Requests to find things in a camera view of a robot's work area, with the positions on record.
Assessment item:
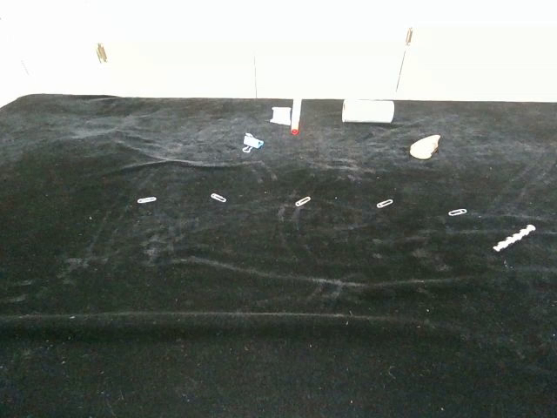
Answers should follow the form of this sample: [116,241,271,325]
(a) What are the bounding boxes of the blue binder clip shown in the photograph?
[241,132,265,153]

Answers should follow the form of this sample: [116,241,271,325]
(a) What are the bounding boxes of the black velvet table cloth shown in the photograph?
[0,92,557,418]

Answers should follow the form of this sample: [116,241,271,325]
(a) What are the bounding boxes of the marker pen with red cap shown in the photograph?
[290,98,304,136]

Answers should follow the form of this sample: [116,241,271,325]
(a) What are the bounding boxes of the white rectangular eraser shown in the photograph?
[341,98,396,125]

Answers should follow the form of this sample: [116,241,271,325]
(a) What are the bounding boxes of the teardrop correction tape dispenser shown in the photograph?
[409,134,442,160]

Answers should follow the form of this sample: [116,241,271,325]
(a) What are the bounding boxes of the woven folding screen panel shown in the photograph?
[0,0,105,109]
[253,0,413,102]
[394,0,557,104]
[97,0,258,99]

